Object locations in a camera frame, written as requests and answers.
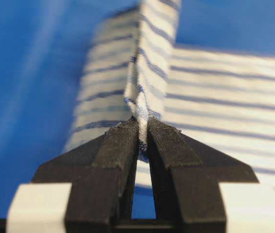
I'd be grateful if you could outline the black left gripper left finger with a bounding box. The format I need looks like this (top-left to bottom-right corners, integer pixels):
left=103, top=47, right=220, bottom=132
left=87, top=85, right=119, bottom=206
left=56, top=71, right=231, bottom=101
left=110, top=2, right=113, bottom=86
left=5, top=119, right=140, bottom=233

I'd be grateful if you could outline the blue table cloth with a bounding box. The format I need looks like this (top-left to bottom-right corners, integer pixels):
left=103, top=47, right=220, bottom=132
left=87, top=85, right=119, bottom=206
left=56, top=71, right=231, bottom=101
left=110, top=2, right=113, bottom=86
left=0, top=0, right=275, bottom=218

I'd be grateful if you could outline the white blue striped towel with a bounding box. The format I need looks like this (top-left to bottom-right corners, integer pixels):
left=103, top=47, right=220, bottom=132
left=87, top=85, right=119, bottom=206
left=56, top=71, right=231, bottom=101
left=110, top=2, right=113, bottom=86
left=65, top=0, right=275, bottom=192

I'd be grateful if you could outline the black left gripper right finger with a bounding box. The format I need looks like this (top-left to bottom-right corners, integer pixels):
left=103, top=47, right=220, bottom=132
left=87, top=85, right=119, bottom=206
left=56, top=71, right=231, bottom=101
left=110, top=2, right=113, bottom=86
left=146, top=117, right=275, bottom=233

